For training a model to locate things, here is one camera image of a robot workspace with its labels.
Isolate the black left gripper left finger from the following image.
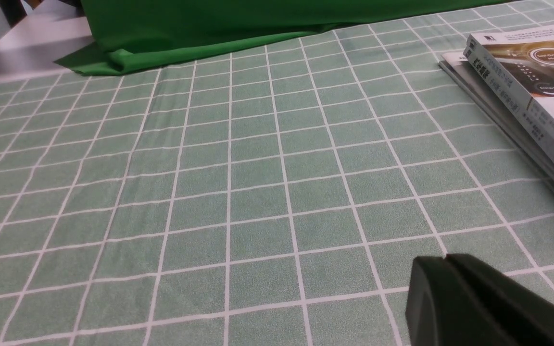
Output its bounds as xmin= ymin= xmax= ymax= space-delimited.
xmin=406 ymin=256 xmax=499 ymax=346

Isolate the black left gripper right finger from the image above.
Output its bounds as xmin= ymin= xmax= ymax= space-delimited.
xmin=446 ymin=254 xmax=554 ymax=346

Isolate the green checked tablecloth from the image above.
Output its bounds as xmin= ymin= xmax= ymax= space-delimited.
xmin=0 ymin=0 xmax=554 ymax=346

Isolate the top book self-driving cover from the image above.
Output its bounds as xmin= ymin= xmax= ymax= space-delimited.
xmin=463 ymin=25 xmax=554 ymax=158

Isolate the green backdrop cloth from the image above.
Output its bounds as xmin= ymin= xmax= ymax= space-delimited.
xmin=56 ymin=0 xmax=495 ymax=76

